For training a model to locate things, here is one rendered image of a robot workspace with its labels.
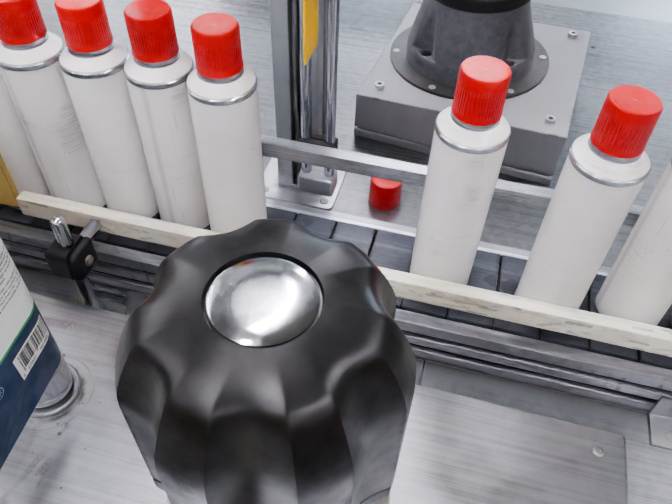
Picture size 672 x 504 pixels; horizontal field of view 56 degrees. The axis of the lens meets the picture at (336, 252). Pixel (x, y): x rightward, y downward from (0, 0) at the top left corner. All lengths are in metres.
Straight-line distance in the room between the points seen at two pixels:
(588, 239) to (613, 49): 0.60
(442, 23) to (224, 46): 0.35
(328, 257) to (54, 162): 0.44
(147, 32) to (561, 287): 0.35
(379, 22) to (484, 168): 0.59
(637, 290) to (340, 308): 0.40
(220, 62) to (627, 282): 0.34
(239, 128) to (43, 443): 0.26
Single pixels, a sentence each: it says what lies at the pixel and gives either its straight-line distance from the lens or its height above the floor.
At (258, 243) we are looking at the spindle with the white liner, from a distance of 0.17.
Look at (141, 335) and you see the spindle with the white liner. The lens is 0.16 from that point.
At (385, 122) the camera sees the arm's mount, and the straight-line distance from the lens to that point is 0.75.
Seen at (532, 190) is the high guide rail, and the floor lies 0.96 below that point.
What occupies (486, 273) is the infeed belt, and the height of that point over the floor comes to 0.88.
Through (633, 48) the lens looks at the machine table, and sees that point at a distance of 1.06.
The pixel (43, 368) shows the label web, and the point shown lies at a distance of 0.47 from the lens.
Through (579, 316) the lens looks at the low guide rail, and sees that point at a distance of 0.52.
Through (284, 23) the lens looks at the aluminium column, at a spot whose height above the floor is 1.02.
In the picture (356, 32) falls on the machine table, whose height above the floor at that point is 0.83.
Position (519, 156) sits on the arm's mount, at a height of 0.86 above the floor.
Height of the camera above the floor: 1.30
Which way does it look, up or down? 48 degrees down
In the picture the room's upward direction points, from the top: 2 degrees clockwise
